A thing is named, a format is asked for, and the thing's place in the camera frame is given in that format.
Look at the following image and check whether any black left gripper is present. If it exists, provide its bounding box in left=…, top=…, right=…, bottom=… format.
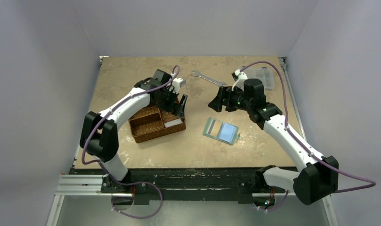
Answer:
left=155, top=88, right=186, bottom=118

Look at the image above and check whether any teal leather card holder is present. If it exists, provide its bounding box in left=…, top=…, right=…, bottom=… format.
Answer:
left=203, top=117, right=240, bottom=145

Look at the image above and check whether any gold card with black stripe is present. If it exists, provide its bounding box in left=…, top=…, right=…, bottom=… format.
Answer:
left=206, top=119, right=223, bottom=137

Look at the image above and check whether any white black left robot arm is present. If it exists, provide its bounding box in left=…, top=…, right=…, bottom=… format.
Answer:
left=79, top=65, right=187, bottom=193

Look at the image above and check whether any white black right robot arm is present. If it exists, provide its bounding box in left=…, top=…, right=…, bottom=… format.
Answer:
left=208, top=79, right=339, bottom=205

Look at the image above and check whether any stack of cards in basket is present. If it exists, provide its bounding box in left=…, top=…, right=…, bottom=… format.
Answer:
left=164, top=118, right=183, bottom=128

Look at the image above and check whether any brown woven divided basket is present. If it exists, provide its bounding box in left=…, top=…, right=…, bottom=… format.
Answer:
left=128, top=105, right=186, bottom=143

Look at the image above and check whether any silver open-end wrench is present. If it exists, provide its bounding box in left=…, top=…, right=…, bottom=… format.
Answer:
left=191, top=70, right=226, bottom=87

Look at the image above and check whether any clear plastic organizer box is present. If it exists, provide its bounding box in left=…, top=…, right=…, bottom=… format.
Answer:
left=250, top=67, right=275, bottom=91

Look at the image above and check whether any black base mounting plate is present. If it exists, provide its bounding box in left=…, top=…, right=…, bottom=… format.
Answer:
left=68, top=168, right=313, bottom=205

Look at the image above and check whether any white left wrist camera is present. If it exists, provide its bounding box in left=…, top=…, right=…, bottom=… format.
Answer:
left=171, top=78, right=186, bottom=94

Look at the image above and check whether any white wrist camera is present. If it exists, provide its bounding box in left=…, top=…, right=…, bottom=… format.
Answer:
left=231, top=69, right=248, bottom=91
left=171, top=78, right=186, bottom=94

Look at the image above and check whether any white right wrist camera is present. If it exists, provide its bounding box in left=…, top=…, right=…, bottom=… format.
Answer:
left=231, top=69, right=248, bottom=91

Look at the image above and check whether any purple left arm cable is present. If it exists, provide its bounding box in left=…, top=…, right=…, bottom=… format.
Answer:
left=81, top=65, right=181, bottom=219

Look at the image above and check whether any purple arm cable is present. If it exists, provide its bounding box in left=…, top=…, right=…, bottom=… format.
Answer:
left=81, top=65, right=181, bottom=219
left=237, top=61, right=377, bottom=213

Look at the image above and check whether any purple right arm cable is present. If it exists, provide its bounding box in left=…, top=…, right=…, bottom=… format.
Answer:
left=237, top=61, right=377, bottom=213

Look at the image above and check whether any aluminium frame rail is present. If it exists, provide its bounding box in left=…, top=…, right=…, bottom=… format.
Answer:
left=47, top=175, right=135, bottom=226

